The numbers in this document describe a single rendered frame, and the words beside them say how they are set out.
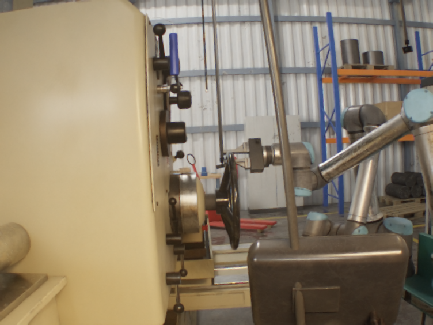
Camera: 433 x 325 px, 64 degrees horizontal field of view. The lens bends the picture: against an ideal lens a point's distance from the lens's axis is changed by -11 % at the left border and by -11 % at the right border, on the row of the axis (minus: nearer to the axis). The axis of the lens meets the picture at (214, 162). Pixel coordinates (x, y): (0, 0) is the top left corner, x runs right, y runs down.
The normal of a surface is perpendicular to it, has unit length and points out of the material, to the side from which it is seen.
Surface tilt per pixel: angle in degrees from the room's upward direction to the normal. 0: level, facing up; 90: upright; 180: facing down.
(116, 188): 90
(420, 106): 82
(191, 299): 90
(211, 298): 90
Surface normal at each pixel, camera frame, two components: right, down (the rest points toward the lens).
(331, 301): -0.19, 0.38
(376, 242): -0.12, -0.92
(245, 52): 0.04, 0.04
